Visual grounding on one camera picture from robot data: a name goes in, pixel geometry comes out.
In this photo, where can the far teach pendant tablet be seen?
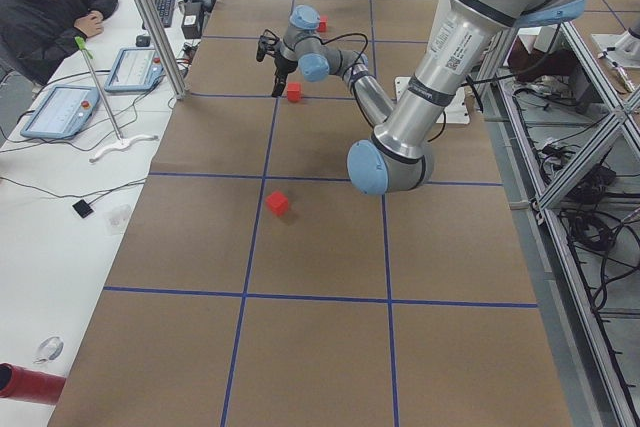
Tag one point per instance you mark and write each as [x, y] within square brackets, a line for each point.
[135, 70]

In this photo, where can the aluminium frame post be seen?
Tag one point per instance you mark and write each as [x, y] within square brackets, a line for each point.
[151, 19]

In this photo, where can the aluminium side frame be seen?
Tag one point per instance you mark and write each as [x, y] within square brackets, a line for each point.
[572, 173]

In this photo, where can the red cube placed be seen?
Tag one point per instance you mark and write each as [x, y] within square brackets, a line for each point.
[294, 92]
[322, 25]

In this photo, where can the teach pendant tablet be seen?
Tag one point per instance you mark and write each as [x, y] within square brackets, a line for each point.
[62, 113]
[135, 70]

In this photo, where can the seated person dark jacket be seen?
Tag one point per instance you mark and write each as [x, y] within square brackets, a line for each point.
[41, 34]

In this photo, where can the near teach pendant tablet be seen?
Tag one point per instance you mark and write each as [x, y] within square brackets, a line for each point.
[62, 113]

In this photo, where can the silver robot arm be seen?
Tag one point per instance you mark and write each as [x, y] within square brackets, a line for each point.
[397, 156]

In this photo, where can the black box white label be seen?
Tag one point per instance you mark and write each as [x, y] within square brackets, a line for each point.
[192, 21]

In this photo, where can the brown paper table mat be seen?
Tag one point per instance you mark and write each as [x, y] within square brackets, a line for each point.
[413, 309]

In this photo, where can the red cube far side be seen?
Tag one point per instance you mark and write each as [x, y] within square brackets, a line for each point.
[277, 203]

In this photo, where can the red cylinder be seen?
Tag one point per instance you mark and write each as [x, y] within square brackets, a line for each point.
[21, 384]

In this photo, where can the metal rod green tip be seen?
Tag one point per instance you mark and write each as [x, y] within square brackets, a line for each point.
[121, 143]

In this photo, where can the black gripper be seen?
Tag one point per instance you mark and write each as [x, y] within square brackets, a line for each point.
[284, 67]

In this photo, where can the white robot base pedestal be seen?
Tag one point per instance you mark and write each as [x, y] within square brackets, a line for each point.
[524, 58]

